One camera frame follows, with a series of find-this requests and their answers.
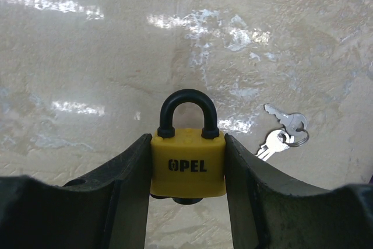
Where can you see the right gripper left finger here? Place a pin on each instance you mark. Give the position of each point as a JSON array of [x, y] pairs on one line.
[[104, 208]]

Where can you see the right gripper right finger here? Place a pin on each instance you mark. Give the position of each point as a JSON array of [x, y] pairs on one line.
[[270, 209]]

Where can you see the silver keys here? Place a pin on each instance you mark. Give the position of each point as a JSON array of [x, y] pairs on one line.
[[293, 134]]

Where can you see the yellow padlock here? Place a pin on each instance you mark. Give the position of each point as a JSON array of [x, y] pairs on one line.
[[188, 163]]

